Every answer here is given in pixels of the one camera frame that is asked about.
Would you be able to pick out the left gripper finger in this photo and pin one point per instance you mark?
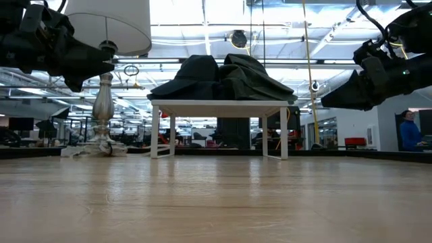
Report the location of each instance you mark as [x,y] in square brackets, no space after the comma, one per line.
[79,59]
[75,82]

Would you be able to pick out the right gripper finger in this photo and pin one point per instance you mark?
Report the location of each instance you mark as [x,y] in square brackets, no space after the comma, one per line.
[361,89]
[357,105]

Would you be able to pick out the dark blue baseball cap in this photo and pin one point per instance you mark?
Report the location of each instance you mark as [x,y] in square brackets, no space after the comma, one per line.
[195,77]

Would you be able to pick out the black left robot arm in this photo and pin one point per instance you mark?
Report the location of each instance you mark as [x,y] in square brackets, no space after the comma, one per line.
[10,6]

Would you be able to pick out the red box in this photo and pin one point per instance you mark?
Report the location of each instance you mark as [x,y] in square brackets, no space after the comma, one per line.
[355,141]

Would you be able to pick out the silver lamp base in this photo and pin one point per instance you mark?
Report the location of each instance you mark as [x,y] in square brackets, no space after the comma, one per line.
[103,108]

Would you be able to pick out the person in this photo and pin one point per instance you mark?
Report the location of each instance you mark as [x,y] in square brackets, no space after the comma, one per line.
[410,133]

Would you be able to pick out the black cabinet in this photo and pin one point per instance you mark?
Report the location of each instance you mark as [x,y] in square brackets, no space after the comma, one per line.
[233,131]

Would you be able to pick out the white perforated metal shelf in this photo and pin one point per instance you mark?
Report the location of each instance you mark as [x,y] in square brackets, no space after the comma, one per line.
[219,107]

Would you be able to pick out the black aluminium table frame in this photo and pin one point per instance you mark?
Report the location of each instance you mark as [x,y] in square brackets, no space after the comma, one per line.
[371,154]

